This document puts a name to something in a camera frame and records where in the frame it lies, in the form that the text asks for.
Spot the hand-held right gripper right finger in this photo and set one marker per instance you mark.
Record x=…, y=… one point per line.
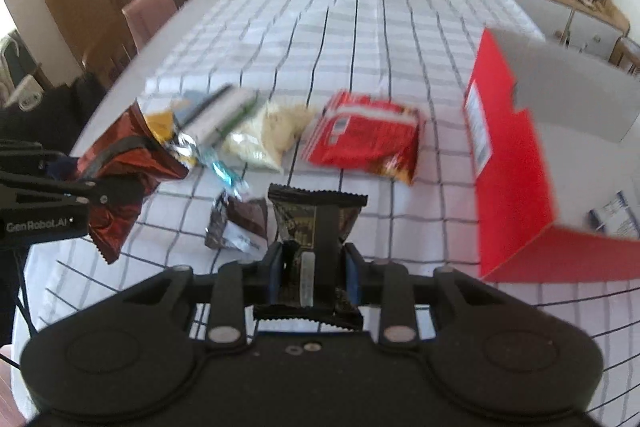
x=352, y=276

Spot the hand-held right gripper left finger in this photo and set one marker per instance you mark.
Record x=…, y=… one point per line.
x=272, y=277

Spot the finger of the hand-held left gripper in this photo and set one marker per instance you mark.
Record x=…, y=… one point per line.
x=30, y=154
x=55, y=189

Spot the small dark brown snack packet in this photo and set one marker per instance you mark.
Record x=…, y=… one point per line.
x=245, y=214

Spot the brown red foil snack packet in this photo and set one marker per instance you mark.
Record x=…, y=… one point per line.
x=135, y=167

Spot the blue and yellow snack packet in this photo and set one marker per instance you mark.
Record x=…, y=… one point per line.
x=227, y=174

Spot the cream snack packet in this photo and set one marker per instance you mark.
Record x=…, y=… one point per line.
x=260, y=137

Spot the silver and black snack packet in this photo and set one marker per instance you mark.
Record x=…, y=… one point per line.
x=225, y=109

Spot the red cardboard box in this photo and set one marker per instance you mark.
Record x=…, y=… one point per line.
x=510, y=187

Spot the black bag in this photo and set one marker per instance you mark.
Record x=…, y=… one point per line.
x=55, y=112

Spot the blue and white leaflet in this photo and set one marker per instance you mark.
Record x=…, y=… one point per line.
x=617, y=217

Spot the white sideboard cabinet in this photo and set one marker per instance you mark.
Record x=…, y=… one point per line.
x=565, y=17

